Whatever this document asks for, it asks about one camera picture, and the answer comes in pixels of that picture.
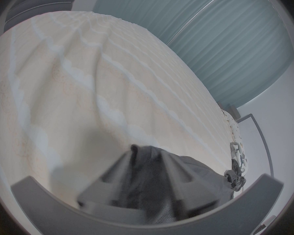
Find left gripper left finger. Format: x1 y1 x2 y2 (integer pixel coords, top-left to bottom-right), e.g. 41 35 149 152
77 144 138 212

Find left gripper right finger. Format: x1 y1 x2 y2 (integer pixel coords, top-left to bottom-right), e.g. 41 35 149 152
161 150 218 218

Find black T-shirt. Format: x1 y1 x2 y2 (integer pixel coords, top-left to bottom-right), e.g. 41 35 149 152
113 145 236 227

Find pile of clothes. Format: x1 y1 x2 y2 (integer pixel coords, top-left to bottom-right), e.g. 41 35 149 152
229 141 249 173

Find bed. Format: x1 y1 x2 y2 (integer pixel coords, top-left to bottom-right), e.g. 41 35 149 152
0 11 271 205

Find black shiny garment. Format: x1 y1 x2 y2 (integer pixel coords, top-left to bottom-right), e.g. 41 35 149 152
231 159 247 192

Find white printed pillow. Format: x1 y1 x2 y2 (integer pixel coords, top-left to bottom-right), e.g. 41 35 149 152
222 109 243 156

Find grey bedside table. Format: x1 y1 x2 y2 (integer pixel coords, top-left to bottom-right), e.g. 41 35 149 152
218 102 240 118

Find blue-green curtain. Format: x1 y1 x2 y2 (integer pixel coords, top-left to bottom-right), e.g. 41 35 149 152
168 0 294 110
93 0 236 43

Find black chest of drawers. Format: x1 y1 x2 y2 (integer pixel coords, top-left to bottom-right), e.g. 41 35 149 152
4 0 76 32

